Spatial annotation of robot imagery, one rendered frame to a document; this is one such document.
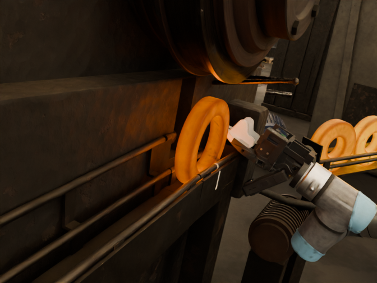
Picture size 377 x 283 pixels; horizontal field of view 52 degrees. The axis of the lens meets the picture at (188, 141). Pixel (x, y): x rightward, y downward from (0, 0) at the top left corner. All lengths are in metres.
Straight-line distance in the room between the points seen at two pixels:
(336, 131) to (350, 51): 2.30
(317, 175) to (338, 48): 2.70
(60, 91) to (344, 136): 0.86
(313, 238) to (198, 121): 0.36
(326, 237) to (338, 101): 2.62
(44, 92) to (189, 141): 0.30
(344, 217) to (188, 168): 0.33
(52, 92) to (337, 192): 0.57
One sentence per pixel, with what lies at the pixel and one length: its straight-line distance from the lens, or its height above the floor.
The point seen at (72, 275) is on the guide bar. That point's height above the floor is 0.69.
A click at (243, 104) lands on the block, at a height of 0.80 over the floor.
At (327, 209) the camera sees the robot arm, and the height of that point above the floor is 0.67.
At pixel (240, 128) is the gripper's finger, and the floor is 0.77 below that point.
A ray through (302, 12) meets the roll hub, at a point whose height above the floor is 1.02.
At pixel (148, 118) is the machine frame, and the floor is 0.81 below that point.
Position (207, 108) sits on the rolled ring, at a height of 0.83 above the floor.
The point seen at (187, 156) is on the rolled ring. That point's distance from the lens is 0.69.
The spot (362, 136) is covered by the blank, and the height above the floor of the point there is 0.74.
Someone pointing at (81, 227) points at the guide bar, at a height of 0.69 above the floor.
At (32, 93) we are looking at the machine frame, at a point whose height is 0.87.
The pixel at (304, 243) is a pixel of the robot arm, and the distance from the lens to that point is 0.89.
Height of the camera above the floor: 0.99
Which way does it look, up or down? 18 degrees down
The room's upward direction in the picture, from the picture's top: 11 degrees clockwise
